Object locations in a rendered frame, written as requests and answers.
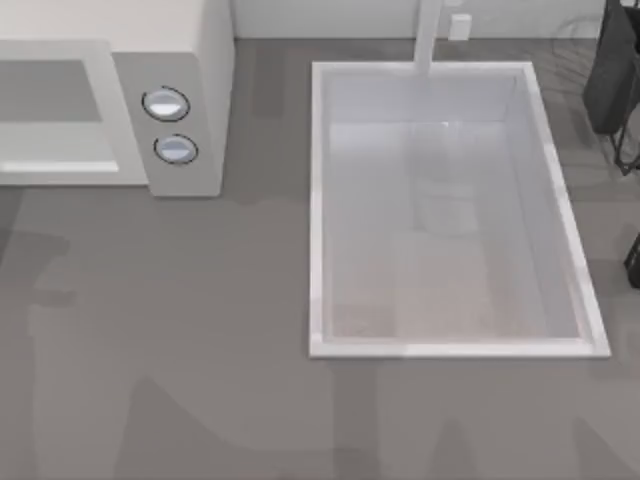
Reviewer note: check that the white sink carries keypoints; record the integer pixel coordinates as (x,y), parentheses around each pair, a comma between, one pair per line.
(450,280)

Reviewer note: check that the small round microwave knob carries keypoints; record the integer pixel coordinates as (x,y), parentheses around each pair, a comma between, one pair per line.
(175,149)

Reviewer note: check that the pale microwave oven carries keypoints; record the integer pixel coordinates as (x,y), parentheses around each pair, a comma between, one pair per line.
(210,100)

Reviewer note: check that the large round microwave knob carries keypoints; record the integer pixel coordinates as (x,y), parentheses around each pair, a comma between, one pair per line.
(165,104)

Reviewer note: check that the tall white tap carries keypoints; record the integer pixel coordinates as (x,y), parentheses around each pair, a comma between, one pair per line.
(427,35)

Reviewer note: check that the pale microwave door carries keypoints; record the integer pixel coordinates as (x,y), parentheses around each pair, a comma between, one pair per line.
(50,140)

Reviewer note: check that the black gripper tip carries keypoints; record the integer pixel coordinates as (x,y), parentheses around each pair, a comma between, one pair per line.
(633,262)

